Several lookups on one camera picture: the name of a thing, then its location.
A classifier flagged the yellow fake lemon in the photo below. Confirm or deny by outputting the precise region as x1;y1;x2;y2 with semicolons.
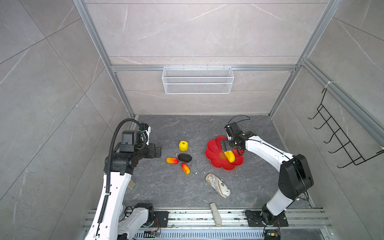
179;141;189;152

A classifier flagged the dark fake avocado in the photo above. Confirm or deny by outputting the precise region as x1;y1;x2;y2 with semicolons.
178;154;192;163

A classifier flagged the red-orange fake fruit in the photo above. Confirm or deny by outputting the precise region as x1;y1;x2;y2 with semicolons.
181;163;191;175
166;158;179;165

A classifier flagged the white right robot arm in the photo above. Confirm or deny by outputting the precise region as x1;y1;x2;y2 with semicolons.
221;132;314;226

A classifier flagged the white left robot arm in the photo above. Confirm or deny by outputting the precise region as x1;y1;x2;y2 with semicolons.
85;143;162;240

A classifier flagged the red flower-shaped fruit bowl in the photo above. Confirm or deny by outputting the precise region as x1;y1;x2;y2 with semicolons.
205;136;244;171

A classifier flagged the crumpled newspaper-print bag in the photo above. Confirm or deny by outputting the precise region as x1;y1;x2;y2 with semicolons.
206;173;231;199

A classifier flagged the beige remote-like bar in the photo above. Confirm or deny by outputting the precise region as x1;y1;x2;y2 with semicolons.
210;203;223;227

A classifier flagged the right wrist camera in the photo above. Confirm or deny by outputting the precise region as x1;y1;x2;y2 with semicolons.
225;122;243;141

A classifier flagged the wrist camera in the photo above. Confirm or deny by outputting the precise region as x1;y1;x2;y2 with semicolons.
225;122;243;141
140;122;151;144

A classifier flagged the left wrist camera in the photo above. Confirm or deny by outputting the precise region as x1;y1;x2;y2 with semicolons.
140;122;151;144

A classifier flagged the black corrugated cable conduit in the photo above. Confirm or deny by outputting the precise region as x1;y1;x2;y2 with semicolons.
97;118;145;224

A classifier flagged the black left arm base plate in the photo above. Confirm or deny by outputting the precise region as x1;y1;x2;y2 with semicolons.
133;203;170;228

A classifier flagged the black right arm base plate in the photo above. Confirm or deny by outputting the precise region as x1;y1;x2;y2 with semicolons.
244;210;289;227

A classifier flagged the white wire mesh basket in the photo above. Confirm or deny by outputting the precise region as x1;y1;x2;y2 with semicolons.
162;67;234;95

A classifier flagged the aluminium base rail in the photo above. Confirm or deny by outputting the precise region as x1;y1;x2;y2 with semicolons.
80;208;332;230

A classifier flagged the black wire hook rack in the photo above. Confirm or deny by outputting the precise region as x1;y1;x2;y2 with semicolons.
308;88;384;169

